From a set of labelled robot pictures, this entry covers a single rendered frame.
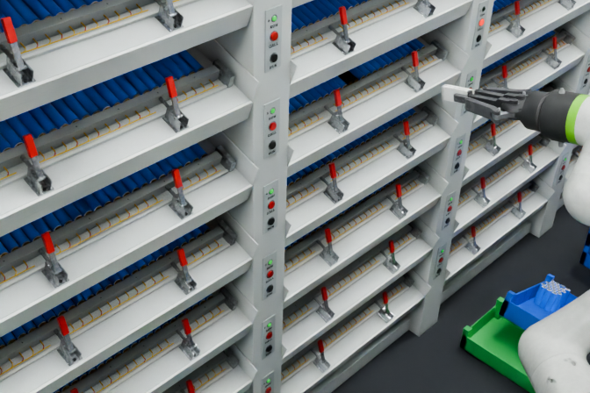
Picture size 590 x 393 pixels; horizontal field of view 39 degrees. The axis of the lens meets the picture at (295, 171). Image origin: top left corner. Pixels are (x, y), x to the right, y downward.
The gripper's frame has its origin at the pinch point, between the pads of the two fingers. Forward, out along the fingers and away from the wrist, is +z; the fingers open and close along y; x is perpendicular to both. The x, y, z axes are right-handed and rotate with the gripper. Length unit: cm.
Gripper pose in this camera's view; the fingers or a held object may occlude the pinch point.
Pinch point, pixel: (457, 95)
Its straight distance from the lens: 173.4
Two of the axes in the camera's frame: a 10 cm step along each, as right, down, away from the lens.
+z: -7.1, -2.3, 6.7
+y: 6.9, -4.0, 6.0
